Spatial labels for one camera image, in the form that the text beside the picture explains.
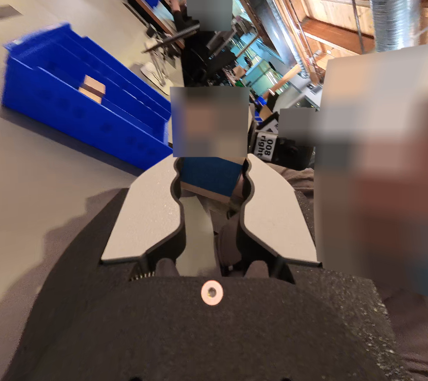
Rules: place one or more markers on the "black office chair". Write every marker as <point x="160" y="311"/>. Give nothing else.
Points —
<point x="200" y="59"/>

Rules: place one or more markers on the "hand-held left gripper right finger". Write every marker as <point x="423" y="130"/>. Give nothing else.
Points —
<point x="277" y="220"/>

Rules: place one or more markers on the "white document stand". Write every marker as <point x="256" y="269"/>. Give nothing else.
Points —
<point x="157" y="73"/>

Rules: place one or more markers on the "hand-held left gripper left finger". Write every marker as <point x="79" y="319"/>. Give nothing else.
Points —
<point x="147" y="220"/>

